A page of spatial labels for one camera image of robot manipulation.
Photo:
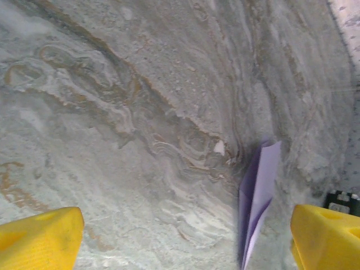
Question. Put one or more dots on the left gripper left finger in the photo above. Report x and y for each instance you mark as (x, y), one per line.
(42, 242)

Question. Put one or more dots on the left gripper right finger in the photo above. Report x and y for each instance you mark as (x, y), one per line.
(326, 242)

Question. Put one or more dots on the lavender cloth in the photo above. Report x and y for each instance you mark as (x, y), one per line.
(261, 191)

